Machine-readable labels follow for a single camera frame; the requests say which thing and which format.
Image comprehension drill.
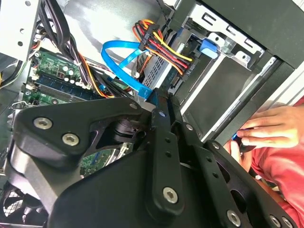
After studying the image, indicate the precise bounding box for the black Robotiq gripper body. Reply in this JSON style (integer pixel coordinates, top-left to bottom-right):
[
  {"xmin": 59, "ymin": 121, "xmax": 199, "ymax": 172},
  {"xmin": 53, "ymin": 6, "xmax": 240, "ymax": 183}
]
[{"xmin": 47, "ymin": 147, "xmax": 227, "ymax": 228}]

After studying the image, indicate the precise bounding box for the blue SATA wire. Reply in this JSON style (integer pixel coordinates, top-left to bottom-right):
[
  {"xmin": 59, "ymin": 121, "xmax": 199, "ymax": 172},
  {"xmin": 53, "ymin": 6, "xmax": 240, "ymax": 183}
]
[{"xmin": 100, "ymin": 40, "xmax": 159, "ymax": 105}]

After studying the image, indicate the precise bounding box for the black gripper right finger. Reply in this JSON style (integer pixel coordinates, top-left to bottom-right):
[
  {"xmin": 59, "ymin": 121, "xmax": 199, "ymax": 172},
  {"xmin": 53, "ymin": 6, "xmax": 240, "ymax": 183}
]
[{"xmin": 167, "ymin": 96, "xmax": 298, "ymax": 228}]

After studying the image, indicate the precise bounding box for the person's bare hand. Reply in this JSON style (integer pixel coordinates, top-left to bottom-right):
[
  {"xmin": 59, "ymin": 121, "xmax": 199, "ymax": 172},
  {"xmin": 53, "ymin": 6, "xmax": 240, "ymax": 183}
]
[
  {"xmin": 224, "ymin": 139, "xmax": 253, "ymax": 173},
  {"xmin": 236, "ymin": 105, "xmax": 304, "ymax": 149}
]

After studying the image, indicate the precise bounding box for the hard disk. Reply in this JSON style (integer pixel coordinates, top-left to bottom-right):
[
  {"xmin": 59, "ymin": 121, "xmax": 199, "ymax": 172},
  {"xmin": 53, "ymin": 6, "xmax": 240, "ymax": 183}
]
[{"xmin": 142, "ymin": 28, "xmax": 258, "ymax": 143}]

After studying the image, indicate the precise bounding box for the round black tool blue ring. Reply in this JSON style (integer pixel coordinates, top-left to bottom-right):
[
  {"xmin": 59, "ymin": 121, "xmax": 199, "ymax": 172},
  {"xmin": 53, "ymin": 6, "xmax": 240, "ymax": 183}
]
[{"xmin": 231, "ymin": 132, "xmax": 258, "ymax": 154}]

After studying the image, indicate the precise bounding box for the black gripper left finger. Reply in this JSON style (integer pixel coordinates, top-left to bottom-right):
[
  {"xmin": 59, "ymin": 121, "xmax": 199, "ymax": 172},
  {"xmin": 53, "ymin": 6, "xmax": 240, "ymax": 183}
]
[{"xmin": 6, "ymin": 91, "xmax": 185, "ymax": 216}]

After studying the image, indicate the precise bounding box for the orange red power wire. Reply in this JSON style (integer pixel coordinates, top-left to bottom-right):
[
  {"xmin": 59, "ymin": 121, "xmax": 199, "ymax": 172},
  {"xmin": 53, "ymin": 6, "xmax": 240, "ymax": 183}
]
[{"xmin": 132, "ymin": 19, "xmax": 198, "ymax": 77}]

